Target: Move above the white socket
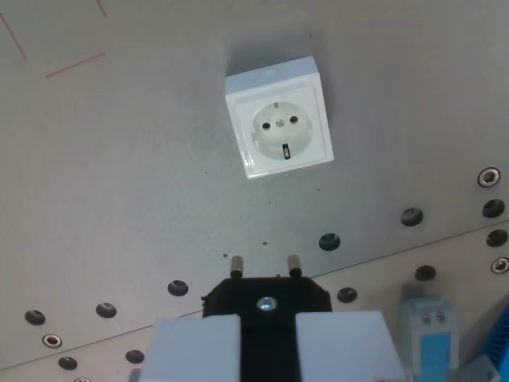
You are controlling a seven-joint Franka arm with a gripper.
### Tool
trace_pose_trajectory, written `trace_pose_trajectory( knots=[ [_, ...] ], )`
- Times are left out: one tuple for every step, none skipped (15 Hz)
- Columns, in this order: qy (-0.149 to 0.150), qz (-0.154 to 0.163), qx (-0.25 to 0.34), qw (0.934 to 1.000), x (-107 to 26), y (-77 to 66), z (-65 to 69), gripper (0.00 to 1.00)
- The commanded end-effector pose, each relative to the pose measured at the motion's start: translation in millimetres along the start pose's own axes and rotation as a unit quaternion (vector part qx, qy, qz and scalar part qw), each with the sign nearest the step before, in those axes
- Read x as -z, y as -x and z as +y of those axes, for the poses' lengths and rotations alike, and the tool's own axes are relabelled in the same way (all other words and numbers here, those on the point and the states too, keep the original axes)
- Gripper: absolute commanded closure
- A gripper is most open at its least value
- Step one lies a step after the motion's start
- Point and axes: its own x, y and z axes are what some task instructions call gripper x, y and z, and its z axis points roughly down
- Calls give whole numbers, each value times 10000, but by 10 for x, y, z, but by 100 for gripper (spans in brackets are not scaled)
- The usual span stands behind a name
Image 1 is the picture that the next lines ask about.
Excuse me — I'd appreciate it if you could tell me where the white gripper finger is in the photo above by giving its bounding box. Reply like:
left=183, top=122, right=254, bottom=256
left=294, top=310, right=406, bottom=382
left=141, top=315, right=243, bottom=382

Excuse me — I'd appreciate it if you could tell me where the black two-pin power plug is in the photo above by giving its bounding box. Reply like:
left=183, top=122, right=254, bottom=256
left=200, top=254, right=333, bottom=382

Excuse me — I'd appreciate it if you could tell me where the blue grey terminal block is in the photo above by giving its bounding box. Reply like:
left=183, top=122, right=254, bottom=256
left=398, top=283, right=462, bottom=382

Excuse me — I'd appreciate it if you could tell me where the grey plastic block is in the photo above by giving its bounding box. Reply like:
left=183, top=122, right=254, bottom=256
left=445, top=354, right=502, bottom=382

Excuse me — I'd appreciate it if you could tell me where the blue ribbed heat sink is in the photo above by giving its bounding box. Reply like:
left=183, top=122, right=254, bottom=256
left=476, top=301, right=509, bottom=364

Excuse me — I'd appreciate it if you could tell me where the aluminium base plate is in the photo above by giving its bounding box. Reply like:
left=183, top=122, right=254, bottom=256
left=0, top=222, right=509, bottom=382

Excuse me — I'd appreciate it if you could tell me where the white wall socket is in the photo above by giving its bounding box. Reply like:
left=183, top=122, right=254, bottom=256
left=224, top=56, right=335, bottom=180

